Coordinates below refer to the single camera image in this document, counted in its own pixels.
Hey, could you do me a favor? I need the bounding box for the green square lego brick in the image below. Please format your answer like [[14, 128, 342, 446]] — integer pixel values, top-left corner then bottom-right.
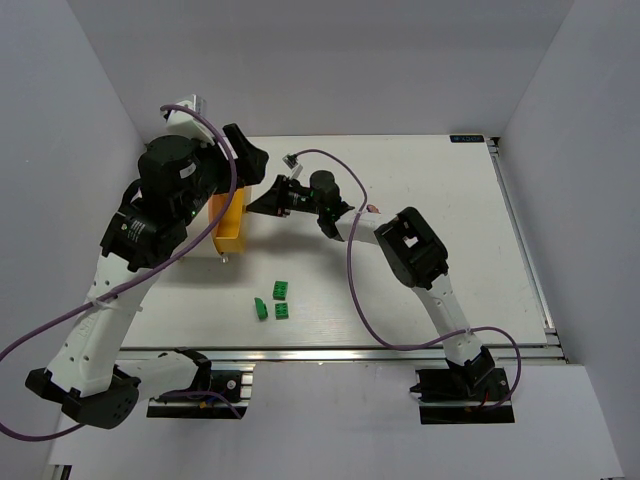
[[274, 302, 289, 320], [272, 280, 288, 301]]

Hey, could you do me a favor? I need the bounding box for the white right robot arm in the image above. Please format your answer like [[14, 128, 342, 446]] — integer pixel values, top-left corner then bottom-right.
[[246, 170, 495, 396]]

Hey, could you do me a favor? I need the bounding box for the yellow drawer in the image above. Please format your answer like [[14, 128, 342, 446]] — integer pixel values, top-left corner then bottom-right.
[[210, 187, 251, 255]]

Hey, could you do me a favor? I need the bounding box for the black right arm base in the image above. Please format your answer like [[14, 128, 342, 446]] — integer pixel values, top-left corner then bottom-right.
[[409, 368, 515, 426]]

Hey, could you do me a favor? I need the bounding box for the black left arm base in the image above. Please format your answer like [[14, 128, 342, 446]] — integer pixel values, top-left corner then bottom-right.
[[146, 364, 253, 420]]

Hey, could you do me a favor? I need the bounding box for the green curved lego brick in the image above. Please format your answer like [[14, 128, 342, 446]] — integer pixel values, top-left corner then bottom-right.
[[254, 297, 269, 321]]

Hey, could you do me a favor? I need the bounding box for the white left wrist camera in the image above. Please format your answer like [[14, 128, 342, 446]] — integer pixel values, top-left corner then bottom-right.
[[163, 94, 213, 143]]

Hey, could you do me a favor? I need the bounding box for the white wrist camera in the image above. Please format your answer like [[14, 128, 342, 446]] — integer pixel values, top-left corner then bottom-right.
[[282, 154, 303, 179], [163, 94, 213, 143]]

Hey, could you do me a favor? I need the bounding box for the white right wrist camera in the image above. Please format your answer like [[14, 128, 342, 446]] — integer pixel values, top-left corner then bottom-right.
[[282, 154, 303, 179]]

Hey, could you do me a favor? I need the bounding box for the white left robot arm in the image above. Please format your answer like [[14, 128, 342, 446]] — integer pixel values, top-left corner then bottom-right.
[[26, 104, 269, 429]]

